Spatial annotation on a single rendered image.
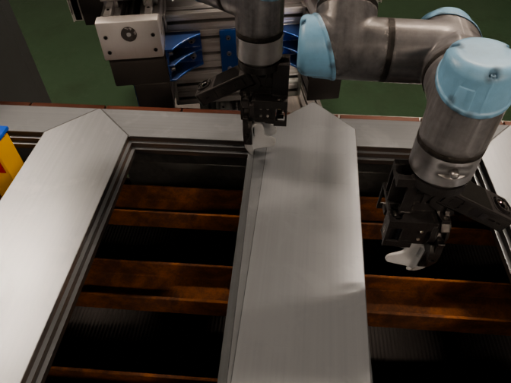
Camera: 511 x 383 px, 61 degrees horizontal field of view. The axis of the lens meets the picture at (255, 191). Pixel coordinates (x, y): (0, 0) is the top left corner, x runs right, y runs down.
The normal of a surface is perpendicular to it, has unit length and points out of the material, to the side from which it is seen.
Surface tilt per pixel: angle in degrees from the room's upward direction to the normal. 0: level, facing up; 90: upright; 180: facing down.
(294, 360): 0
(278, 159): 0
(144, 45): 90
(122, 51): 90
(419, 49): 58
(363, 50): 65
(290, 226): 0
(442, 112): 90
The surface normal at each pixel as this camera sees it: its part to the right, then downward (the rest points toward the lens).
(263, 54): 0.11, 0.72
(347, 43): -0.11, 0.18
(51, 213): -0.01, -0.68
